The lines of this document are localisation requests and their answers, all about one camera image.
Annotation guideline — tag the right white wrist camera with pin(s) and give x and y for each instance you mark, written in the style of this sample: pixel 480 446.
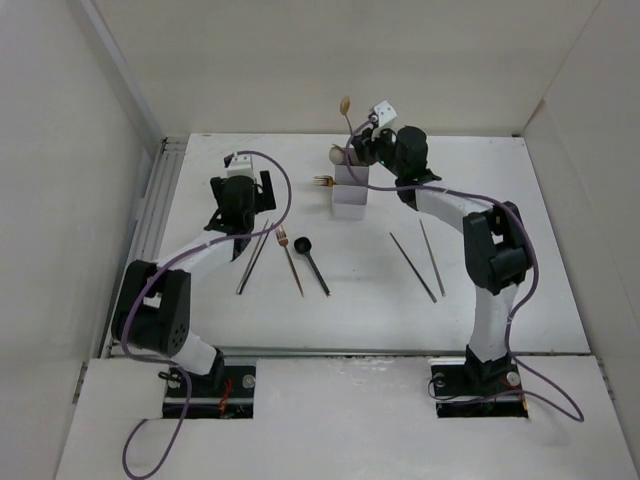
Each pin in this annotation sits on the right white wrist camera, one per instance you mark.
pixel 382 115

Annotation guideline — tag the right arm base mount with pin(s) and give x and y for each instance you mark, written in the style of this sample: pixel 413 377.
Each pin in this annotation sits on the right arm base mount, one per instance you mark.
pixel 457 396

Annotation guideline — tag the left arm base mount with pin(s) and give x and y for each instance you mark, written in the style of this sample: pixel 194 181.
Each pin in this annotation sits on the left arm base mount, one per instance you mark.
pixel 230 398

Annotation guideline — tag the white ceramic spoon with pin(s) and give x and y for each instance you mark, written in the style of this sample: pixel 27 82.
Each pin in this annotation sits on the white ceramic spoon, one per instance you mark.
pixel 336 156

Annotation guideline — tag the gold green-handled fork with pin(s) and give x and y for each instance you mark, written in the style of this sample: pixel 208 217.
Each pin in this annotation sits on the gold green-handled fork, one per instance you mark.
pixel 324 181

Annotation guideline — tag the left black chopstick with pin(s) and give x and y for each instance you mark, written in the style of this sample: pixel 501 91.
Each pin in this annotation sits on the left black chopstick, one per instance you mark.
pixel 269 231

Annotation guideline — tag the aluminium rail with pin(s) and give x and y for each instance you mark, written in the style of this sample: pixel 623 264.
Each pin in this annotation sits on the aluminium rail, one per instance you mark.
pixel 281 353
pixel 150 215

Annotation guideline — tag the black spoon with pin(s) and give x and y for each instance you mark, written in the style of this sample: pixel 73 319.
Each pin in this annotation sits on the black spoon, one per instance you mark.
pixel 303 246

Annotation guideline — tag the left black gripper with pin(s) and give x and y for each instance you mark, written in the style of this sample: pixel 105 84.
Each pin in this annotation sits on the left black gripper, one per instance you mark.
pixel 262 200

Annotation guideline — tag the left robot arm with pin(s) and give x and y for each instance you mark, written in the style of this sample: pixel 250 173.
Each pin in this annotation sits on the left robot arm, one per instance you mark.
pixel 161 323

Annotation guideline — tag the aluminium rail front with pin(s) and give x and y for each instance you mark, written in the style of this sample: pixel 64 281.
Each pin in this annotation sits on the aluminium rail front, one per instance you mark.
pixel 281 353

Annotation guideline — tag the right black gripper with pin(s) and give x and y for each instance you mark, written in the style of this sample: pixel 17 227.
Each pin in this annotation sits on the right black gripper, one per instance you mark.
pixel 368 140

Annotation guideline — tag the aluminium rail left side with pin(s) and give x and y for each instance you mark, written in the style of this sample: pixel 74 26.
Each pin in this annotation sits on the aluminium rail left side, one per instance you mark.
pixel 150 215

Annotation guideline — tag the white three-compartment container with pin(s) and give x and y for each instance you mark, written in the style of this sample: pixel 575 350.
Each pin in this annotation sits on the white three-compartment container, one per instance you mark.
pixel 349 194

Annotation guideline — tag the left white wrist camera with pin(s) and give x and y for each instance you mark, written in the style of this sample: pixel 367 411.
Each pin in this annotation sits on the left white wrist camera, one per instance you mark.
pixel 237 164

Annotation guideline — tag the black chopstick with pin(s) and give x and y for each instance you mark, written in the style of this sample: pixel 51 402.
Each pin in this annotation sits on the black chopstick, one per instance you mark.
pixel 269 231
pixel 413 268

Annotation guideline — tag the right black chopstick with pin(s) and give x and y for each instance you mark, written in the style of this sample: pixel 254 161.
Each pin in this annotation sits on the right black chopstick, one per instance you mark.
pixel 413 268

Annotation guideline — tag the gold green-handled spoon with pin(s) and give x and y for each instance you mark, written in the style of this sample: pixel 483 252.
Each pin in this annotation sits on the gold green-handled spoon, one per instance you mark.
pixel 344 108

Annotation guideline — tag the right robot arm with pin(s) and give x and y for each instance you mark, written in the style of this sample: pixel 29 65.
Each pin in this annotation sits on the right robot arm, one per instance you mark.
pixel 497 250

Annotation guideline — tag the rose gold fork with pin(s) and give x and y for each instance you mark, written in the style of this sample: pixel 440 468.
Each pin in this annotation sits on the rose gold fork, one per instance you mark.
pixel 283 241

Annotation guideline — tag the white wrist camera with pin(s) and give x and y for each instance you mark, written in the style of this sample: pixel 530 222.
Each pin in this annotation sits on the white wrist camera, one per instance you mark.
pixel 237 164
pixel 382 115

